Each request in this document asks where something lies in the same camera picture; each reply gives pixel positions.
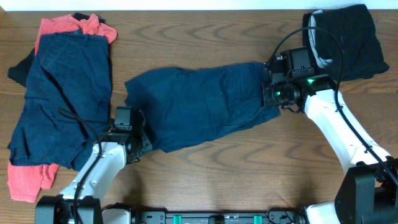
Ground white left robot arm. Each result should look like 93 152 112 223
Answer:
35 106 152 223

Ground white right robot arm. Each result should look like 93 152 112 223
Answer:
262 58 397 223

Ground navy garment on pile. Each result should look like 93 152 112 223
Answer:
9 33 112 170

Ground coral red garment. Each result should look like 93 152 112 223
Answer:
7 12 118 203

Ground navy blue shorts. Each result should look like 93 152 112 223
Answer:
125 62 280 152

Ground black folded garment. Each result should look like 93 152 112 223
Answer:
302 4 389 81

